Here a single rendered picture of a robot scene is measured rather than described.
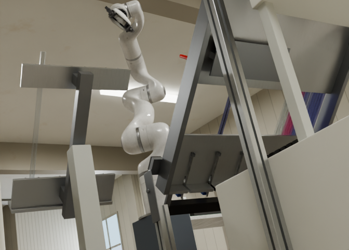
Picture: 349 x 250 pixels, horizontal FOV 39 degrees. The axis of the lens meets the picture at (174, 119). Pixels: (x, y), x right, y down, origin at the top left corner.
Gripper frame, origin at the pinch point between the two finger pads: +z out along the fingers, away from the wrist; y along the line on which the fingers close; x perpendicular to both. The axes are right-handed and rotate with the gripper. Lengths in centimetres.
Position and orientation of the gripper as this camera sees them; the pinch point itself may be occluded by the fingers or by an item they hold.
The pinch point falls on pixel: (120, 22)
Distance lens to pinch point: 222.3
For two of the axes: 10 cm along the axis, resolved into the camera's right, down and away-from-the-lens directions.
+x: 6.7, -7.2, -1.6
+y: -7.2, -6.0, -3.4
